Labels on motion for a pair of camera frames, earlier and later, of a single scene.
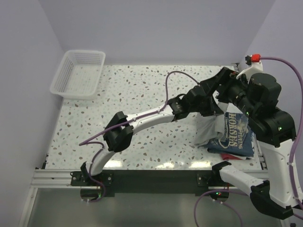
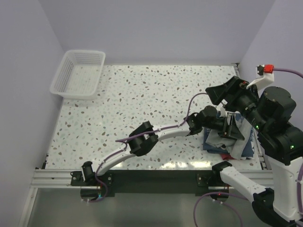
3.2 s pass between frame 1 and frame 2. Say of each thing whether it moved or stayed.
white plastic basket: stayed
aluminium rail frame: stayed
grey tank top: moved
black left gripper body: moved
